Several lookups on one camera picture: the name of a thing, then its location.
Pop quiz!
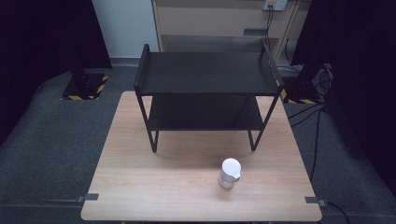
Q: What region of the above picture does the black curtain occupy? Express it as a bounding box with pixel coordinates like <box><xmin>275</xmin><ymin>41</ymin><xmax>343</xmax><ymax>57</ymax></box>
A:
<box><xmin>291</xmin><ymin>0</ymin><xmax>396</xmax><ymax>197</ymax></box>
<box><xmin>0</xmin><ymin>0</ymin><xmax>113</xmax><ymax>146</ymax></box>

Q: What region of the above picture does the beige wooden cabinet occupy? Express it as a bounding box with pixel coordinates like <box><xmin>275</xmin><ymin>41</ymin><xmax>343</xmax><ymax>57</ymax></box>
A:
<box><xmin>151</xmin><ymin>0</ymin><xmax>309</xmax><ymax>63</ymax></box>

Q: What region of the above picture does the black plugged-in cable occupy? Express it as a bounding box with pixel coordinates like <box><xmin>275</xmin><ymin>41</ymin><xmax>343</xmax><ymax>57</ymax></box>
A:
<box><xmin>264</xmin><ymin>8</ymin><xmax>275</xmax><ymax>52</ymax></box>

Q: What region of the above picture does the tangle of cables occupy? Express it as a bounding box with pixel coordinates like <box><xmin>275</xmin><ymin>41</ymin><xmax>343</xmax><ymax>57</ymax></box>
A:
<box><xmin>311</xmin><ymin>63</ymin><xmax>334</xmax><ymax>94</ymax></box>

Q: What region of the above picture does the black two-tier metal shelf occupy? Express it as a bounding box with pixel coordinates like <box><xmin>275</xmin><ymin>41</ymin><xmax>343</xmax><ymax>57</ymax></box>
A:
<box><xmin>134</xmin><ymin>43</ymin><xmax>285</xmax><ymax>154</ymax></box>

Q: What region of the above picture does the black floor cable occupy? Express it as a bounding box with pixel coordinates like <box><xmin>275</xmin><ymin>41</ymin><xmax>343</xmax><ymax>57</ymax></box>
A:
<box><xmin>287</xmin><ymin>102</ymin><xmax>329</xmax><ymax>182</ymax></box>

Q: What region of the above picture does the black stand base striped edge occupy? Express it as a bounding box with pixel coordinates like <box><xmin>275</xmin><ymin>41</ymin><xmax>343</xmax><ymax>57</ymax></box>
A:
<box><xmin>61</xmin><ymin>72</ymin><xmax>109</xmax><ymax>102</ymax></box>
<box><xmin>279</xmin><ymin>77</ymin><xmax>322</xmax><ymax>105</ymax></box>

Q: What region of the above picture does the white wall power socket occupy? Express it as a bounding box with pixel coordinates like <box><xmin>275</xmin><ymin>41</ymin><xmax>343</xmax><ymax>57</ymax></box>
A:
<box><xmin>262</xmin><ymin>0</ymin><xmax>289</xmax><ymax>12</ymax></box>

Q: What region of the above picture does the grey table clamp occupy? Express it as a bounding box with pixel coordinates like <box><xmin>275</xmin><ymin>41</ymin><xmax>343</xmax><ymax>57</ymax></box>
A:
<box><xmin>77</xmin><ymin>192</ymin><xmax>100</xmax><ymax>203</ymax></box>
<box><xmin>304</xmin><ymin>196</ymin><xmax>328</xmax><ymax>208</ymax></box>

